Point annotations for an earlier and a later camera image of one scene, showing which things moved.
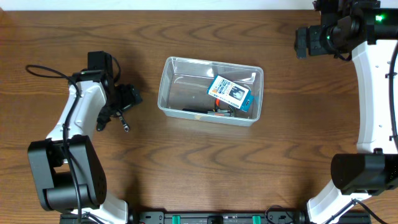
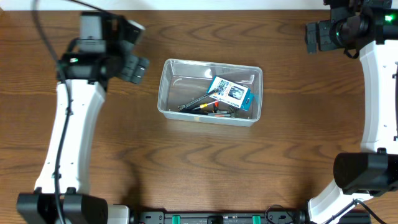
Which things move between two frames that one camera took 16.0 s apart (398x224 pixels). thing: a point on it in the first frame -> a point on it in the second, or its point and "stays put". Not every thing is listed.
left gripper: x=127 y=99 -> x=126 y=62
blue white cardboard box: x=231 y=93 stays put
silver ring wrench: x=125 y=126 -> x=209 y=93
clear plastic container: x=210 y=91 stays put
